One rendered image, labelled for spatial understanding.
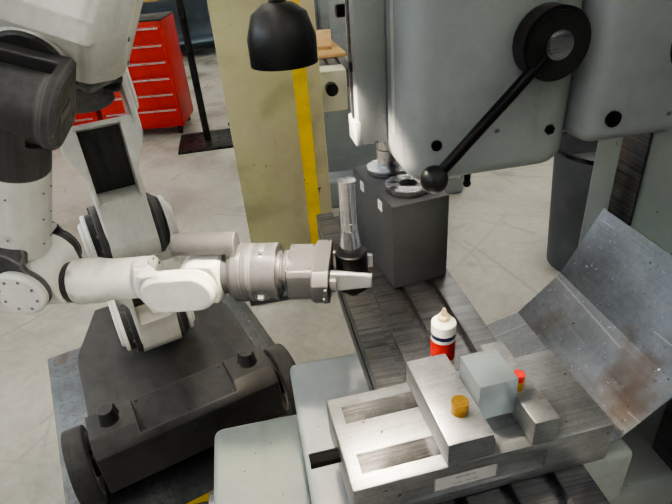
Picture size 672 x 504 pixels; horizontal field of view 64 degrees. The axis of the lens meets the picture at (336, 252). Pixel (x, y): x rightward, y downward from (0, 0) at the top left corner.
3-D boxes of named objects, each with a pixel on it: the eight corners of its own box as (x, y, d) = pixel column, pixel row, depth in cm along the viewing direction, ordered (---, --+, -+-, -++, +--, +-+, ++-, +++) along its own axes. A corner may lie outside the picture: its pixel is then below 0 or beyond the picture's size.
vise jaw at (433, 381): (447, 467, 65) (448, 446, 63) (405, 381, 77) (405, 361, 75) (492, 455, 66) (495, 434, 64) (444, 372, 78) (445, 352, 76)
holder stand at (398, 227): (393, 289, 109) (391, 201, 98) (356, 240, 127) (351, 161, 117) (446, 275, 112) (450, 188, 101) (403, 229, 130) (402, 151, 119)
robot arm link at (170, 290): (218, 311, 78) (132, 316, 80) (232, 276, 86) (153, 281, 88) (207, 276, 75) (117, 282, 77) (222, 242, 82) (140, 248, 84)
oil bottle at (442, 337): (434, 370, 89) (436, 318, 83) (426, 354, 92) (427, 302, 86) (458, 365, 89) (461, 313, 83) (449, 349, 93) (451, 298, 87)
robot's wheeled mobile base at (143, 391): (72, 355, 176) (35, 271, 158) (222, 301, 196) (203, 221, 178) (101, 509, 127) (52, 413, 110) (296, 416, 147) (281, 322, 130)
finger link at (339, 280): (372, 287, 78) (330, 288, 79) (371, 269, 77) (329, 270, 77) (372, 294, 77) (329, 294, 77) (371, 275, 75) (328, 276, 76)
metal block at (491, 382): (477, 421, 69) (480, 387, 66) (457, 388, 74) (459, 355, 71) (514, 412, 70) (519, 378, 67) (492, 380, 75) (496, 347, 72)
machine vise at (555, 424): (355, 526, 67) (350, 470, 61) (329, 433, 79) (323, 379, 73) (605, 459, 72) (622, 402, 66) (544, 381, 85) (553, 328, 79)
